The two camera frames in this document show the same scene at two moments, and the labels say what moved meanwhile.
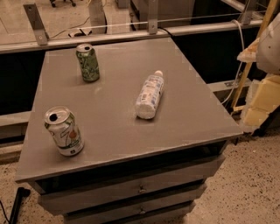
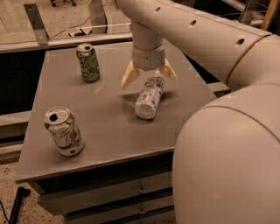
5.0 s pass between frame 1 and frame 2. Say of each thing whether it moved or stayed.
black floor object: stayed
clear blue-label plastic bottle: stayed
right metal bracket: stayed
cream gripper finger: moved
